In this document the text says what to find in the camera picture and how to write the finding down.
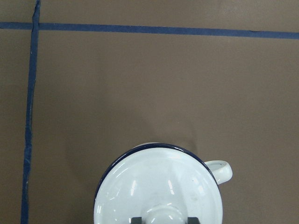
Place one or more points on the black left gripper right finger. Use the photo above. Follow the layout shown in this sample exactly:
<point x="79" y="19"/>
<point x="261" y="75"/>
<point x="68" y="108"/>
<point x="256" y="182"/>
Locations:
<point x="192" y="220"/>

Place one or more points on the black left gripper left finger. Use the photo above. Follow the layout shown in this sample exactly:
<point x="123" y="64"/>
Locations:
<point x="136" y="220"/>

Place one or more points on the white enamel lid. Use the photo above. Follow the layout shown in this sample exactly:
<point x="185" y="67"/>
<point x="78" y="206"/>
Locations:
<point x="160" y="185"/>

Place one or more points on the white enamel mug blue rim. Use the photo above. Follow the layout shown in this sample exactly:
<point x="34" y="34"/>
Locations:
<point x="220" y="171"/>

